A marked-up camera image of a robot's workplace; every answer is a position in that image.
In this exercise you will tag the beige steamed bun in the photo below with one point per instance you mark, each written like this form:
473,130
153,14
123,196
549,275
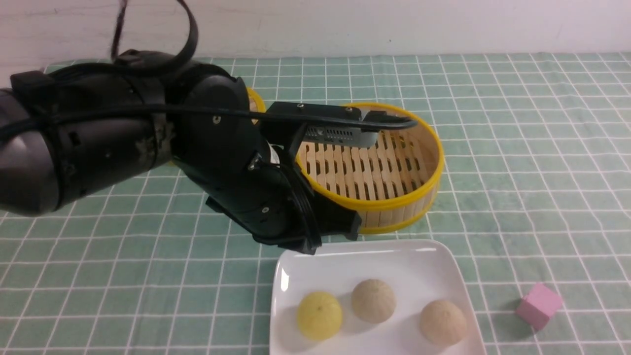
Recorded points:
373,301

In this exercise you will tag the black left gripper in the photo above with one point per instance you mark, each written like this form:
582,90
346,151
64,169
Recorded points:
248,170

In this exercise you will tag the white steamed bun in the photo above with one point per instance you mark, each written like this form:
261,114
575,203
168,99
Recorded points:
443,323

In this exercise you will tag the yellow bamboo steamer lid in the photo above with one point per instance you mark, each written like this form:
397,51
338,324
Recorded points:
256,103

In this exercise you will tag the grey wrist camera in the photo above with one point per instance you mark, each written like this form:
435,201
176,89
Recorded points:
352,137

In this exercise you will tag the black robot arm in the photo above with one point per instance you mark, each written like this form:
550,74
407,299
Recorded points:
71,133

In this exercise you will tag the green checkered tablecloth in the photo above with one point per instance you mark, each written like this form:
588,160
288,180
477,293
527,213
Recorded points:
536,189

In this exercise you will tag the yellow bamboo steamer basket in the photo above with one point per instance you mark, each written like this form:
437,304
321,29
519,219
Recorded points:
391,184

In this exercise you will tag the yellow steamed bun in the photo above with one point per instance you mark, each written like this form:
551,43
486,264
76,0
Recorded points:
319,316

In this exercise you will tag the white square plate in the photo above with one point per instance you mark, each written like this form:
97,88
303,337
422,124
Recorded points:
419,271

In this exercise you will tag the pink cube block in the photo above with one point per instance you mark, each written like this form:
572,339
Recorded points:
539,306

